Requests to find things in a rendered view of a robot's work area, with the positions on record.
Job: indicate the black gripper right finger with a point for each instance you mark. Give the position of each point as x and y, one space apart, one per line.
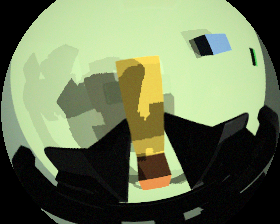
196 145

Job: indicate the green rectangular bar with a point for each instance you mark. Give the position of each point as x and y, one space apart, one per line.
252 50

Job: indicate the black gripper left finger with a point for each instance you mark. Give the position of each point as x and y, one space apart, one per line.
107 160

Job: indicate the yellow bar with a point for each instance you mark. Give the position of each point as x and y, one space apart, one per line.
141 93

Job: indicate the blue rectangular block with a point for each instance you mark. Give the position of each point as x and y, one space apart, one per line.
213 43

